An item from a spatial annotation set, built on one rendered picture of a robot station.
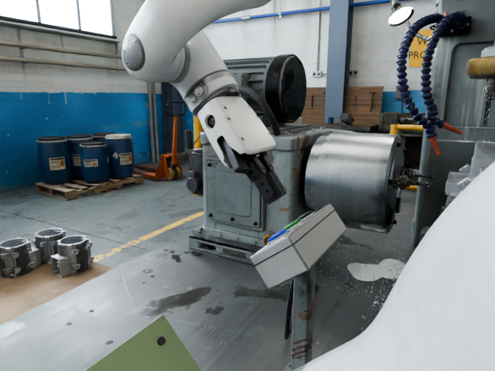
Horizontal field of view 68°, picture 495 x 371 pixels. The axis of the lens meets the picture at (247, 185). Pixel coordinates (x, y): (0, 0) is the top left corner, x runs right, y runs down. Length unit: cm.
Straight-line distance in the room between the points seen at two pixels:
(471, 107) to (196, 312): 89
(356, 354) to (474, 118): 105
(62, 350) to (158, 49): 57
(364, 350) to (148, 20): 45
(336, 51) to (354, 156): 522
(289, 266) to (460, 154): 69
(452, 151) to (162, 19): 79
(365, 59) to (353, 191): 546
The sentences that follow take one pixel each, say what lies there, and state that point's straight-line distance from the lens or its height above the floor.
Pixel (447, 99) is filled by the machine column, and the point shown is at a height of 125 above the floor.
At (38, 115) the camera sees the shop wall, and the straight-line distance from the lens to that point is 626.
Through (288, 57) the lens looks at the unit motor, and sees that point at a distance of 103.
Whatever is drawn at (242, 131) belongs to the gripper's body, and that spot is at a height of 120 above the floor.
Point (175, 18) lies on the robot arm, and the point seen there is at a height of 135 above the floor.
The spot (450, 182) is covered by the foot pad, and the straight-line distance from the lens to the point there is 91.
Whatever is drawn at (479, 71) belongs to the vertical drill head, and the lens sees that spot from 94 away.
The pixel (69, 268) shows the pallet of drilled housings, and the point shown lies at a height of 19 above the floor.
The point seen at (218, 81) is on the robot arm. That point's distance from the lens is 56.
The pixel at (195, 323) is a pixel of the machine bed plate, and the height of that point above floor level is 80.
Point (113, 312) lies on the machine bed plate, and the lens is 89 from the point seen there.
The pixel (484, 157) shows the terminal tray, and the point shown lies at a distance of 95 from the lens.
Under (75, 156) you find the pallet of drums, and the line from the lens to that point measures 568.
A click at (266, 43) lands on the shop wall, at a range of 692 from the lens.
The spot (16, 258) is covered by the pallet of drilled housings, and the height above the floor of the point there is 27.
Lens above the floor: 125
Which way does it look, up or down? 13 degrees down
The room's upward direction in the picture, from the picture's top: straight up
